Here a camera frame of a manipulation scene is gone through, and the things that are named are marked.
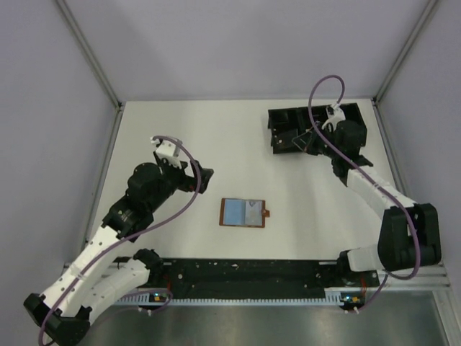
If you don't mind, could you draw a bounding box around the aluminium front frame rail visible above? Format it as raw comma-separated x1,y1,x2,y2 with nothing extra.
57,262,451,292

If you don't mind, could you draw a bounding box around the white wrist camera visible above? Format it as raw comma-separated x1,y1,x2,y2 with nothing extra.
321,103,346,131
153,139,182,169

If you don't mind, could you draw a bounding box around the aluminium corner post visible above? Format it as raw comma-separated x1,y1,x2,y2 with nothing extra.
372,0,442,106
53,0,125,109

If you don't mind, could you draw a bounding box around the white VIP credit card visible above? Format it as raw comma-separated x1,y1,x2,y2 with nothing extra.
245,200,263,226

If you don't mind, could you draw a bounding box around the left aluminium corner post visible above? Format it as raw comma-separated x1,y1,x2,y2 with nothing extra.
53,0,125,109

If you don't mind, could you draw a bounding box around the brown leather card holder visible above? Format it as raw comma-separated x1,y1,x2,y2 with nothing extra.
219,198,270,229

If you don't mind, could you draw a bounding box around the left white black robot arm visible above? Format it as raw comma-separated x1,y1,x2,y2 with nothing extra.
24,151,214,345

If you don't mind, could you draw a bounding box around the black VIP credit card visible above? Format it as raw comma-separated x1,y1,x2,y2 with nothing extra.
292,130,315,154

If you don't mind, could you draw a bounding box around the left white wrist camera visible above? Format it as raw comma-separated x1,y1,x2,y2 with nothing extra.
153,139,182,169

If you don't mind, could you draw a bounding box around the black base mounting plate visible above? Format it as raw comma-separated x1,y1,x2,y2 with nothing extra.
141,258,379,300

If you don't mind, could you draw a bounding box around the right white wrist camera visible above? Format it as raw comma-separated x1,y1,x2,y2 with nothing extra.
321,103,346,131

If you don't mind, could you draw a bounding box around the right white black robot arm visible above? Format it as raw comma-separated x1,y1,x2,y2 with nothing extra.
301,120,442,272

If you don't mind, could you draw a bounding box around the black three-compartment organizer tray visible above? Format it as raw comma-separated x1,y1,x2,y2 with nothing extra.
268,103,367,154

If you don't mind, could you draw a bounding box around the right aluminium corner post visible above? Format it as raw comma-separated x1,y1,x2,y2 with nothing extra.
372,0,442,106

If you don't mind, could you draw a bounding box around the grey slotted cable duct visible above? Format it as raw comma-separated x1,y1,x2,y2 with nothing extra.
114,291,362,308

